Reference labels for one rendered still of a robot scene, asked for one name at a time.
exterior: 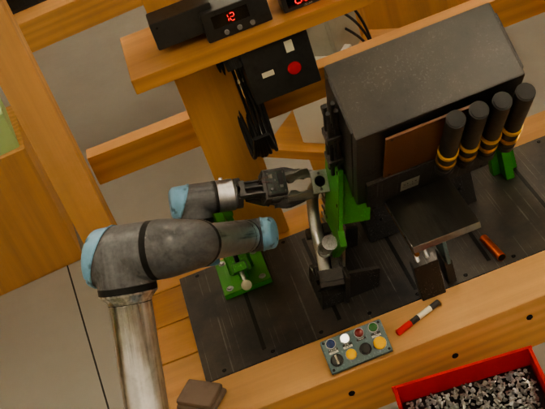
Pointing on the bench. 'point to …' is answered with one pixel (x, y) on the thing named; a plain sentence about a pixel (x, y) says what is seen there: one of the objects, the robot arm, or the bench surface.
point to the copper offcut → (492, 247)
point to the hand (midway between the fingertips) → (316, 182)
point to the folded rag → (200, 395)
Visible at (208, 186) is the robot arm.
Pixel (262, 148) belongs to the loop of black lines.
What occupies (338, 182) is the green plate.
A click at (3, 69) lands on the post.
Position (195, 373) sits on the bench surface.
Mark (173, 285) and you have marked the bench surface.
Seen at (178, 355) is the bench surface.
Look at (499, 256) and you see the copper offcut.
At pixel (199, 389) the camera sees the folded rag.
